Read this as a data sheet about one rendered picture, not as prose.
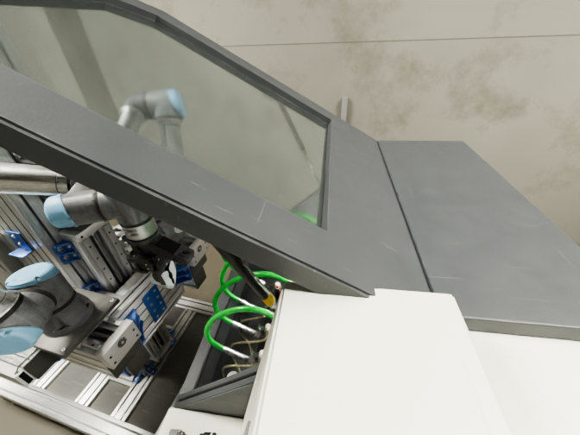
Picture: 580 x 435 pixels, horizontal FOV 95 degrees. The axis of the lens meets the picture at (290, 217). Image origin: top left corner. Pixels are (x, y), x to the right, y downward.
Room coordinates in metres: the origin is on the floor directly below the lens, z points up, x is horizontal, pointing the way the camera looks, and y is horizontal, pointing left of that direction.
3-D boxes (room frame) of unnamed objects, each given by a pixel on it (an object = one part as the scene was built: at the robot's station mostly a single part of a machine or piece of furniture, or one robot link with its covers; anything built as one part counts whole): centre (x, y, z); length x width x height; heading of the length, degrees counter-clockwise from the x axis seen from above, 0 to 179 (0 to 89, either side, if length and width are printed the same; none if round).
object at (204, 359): (0.65, 0.29, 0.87); 0.62 x 0.04 x 0.16; 171
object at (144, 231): (0.54, 0.38, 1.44); 0.08 x 0.08 x 0.05
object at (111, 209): (0.54, 0.38, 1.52); 0.09 x 0.08 x 0.11; 104
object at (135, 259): (0.54, 0.39, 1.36); 0.09 x 0.08 x 0.12; 81
